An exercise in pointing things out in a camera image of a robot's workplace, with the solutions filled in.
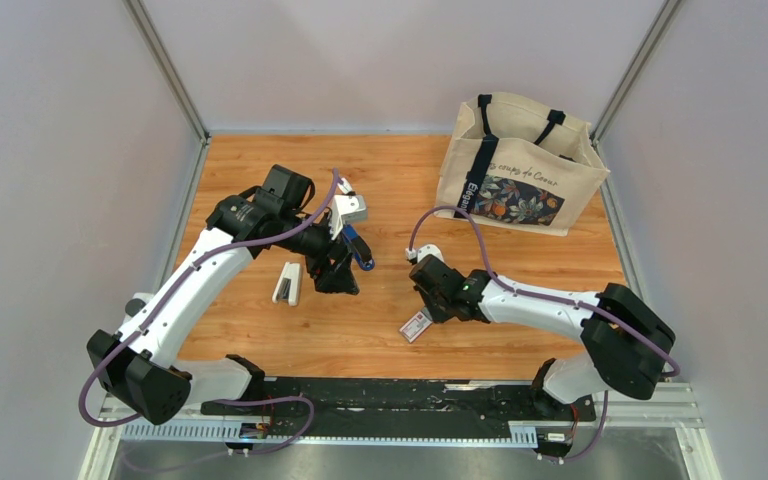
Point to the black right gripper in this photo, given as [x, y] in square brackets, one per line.
[435, 315]

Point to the beige floral tote bag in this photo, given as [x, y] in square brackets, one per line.
[516, 163]

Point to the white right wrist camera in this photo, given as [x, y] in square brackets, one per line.
[415, 254]

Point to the red white staple box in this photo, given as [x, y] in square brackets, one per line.
[416, 326]

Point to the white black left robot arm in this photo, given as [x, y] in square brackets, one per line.
[139, 364]

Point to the blue stapler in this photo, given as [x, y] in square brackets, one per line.
[359, 249]

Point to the white stapler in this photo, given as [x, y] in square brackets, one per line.
[288, 286]

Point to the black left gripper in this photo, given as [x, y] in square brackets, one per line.
[335, 277]

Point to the aluminium frame rail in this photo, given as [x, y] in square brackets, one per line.
[672, 408]

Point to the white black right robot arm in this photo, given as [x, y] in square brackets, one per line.
[626, 345]

